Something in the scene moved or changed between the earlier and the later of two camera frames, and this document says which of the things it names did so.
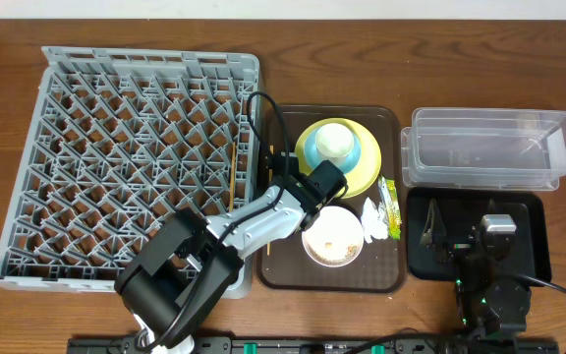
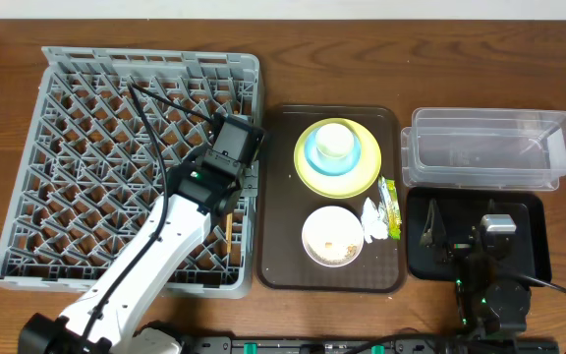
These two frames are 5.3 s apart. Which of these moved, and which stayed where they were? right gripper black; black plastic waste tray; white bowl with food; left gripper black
Moved: left gripper black
Stayed: right gripper black; black plastic waste tray; white bowl with food
